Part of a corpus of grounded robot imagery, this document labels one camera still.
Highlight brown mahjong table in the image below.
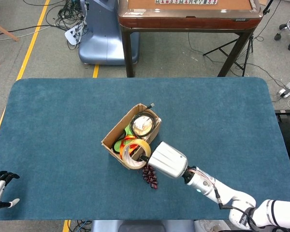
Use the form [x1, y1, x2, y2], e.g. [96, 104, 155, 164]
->
[117, 0, 264, 78]

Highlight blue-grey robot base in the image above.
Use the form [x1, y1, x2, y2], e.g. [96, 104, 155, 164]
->
[78, 0, 140, 66]

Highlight wooden easel frame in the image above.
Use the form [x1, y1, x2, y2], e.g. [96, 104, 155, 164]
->
[0, 19, 20, 66]

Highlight white power strip with plugs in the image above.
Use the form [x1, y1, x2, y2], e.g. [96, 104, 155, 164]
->
[64, 24, 84, 45]

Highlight cardboard box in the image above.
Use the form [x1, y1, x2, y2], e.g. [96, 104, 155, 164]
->
[101, 103, 162, 171]

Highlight black tripod stand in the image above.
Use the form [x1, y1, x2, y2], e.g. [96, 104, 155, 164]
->
[203, 0, 274, 77]

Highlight tangle of black floor cables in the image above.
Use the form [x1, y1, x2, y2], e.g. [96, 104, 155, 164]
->
[45, 0, 87, 50]

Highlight black cable along right arm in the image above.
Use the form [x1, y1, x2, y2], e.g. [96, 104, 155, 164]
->
[215, 188, 264, 232]

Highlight black USB cable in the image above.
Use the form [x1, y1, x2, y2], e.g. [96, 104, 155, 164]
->
[130, 103, 160, 139]

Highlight white crumpled plastic bag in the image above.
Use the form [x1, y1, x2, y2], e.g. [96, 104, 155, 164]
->
[194, 219, 230, 232]

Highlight grey-blue own robot torso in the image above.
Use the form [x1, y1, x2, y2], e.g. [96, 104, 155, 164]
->
[90, 219, 195, 232]

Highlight orange ribbon lanyard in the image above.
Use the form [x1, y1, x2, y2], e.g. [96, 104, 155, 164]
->
[119, 135, 141, 160]

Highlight blue and black cables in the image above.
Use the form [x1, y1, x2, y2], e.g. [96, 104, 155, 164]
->
[69, 219, 92, 232]

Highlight clear bag of yellow snacks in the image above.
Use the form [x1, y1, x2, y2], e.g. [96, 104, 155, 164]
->
[132, 116, 153, 132]

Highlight dark red grape bunch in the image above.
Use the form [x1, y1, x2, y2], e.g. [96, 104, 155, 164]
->
[142, 165, 159, 190]

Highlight green foam pieces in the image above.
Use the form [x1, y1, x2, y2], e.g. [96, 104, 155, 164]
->
[113, 125, 133, 154]

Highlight yellow packing tape roll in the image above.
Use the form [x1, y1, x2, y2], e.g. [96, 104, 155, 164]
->
[119, 138, 152, 170]

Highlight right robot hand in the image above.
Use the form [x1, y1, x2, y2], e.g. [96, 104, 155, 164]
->
[140, 141, 189, 179]

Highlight row of face-up mahjong tiles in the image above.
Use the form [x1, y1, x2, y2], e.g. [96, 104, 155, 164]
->
[155, 0, 218, 5]

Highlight white power strip red switch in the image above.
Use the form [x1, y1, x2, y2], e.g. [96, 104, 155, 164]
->
[277, 81, 290, 99]

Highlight teal fabric table mat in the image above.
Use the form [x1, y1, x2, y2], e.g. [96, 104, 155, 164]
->
[0, 77, 290, 221]

